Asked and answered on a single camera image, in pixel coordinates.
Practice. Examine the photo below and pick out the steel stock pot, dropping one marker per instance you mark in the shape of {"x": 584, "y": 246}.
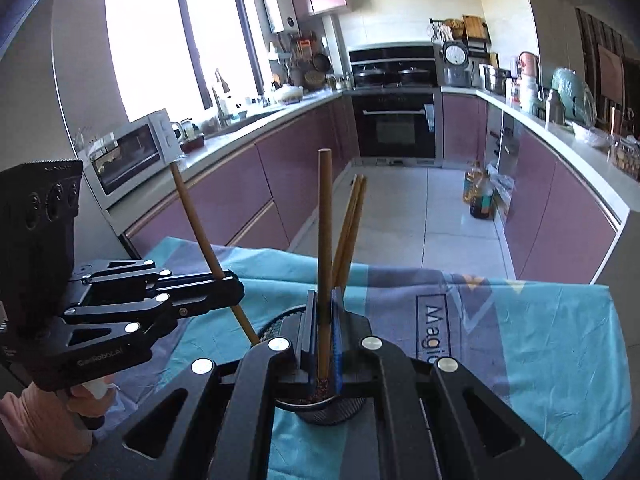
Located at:
{"x": 494, "y": 80}

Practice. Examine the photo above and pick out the kitchen window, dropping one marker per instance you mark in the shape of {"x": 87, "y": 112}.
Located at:
{"x": 150, "y": 50}

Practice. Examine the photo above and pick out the person's left forearm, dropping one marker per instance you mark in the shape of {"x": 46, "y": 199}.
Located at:
{"x": 35, "y": 420}

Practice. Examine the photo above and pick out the kitchen faucet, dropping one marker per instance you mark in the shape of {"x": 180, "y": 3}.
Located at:
{"x": 220, "y": 95}

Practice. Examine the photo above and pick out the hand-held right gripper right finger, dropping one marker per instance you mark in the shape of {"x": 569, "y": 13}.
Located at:
{"x": 339, "y": 345}

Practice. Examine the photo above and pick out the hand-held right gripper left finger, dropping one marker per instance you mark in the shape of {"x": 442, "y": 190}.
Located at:
{"x": 312, "y": 340}

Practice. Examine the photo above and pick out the white dish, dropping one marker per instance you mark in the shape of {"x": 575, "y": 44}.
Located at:
{"x": 289, "y": 94}

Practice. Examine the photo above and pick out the dark sauce bottle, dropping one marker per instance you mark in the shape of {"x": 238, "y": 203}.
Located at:
{"x": 482, "y": 202}

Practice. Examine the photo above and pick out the black built-in oven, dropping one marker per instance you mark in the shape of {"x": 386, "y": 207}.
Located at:
{"x": 392, "y": 125}

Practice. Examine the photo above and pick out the clear snack container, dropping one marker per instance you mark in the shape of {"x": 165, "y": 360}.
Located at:
{"x": 625, "y": 160}

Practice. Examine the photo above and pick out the purple base cabinets with sink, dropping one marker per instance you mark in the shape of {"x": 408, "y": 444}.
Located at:
{"x": 240, "y": 180}

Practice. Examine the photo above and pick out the person's left hand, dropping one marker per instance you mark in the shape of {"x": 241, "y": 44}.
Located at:
{"x": 92, "y": 405}

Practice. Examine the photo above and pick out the teal and grey tablecloth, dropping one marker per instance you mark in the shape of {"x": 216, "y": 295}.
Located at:
{"x": 525, "y": 335}

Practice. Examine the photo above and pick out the purple base cabinets long run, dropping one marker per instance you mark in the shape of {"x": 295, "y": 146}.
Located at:
{"x": 550, "y": 195}

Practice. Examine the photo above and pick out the white microwave oven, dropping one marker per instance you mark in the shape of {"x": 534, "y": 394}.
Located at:
{"x": 135, "y": 152}

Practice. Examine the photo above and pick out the wooden cutting boards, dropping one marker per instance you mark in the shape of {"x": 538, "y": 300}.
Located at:
{"x": 475, "y": 29}

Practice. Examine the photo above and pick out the woven basket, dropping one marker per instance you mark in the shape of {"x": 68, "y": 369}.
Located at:
{"x": 315, "y": 80}

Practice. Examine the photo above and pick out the brown framed canvas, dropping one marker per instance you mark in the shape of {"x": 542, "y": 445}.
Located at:
{"x": 610, "y": 70}

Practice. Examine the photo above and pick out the teal food cover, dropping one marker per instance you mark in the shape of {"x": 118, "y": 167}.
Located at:
{"x": 572, "y": 92}

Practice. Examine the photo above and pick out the hanging black pan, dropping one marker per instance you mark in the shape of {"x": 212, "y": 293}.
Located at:
{"x": 321, "y": 62}

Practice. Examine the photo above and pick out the brown wooden chopstick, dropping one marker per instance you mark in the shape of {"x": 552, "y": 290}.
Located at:
{"x": 355, "y": 220}
{"x": 195, "y": 220}
{"x": 325, "y": 235}
{"x": 347, "y": 220}

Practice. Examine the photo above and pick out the white water heater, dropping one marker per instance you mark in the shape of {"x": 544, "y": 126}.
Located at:
{"x": 280, "y": 10}

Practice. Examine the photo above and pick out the black mesh utensil holder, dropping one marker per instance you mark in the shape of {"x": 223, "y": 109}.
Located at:
{"x": 325, "y": 412}

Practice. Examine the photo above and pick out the pink thermos jug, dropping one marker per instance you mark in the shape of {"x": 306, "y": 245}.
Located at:
{"x": 527, "y": 77}

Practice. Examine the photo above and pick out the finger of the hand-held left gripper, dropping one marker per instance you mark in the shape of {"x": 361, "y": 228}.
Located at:
{"x": 100, "y": 345}
{"x": 125, "y": 271}

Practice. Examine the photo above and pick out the silver rice cooker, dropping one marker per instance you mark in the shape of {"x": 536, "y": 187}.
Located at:
{"x": 456, "y": 65}

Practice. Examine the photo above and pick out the dark red tray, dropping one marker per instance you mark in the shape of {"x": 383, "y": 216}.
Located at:
{"x": 192, "y": 144}

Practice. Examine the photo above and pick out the clear plastic bag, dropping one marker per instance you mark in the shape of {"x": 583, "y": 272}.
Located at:
{"x": 502, "y": 185}

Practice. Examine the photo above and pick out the black stove with hood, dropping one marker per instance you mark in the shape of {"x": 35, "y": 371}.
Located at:
{"x": 392, "y": 67}

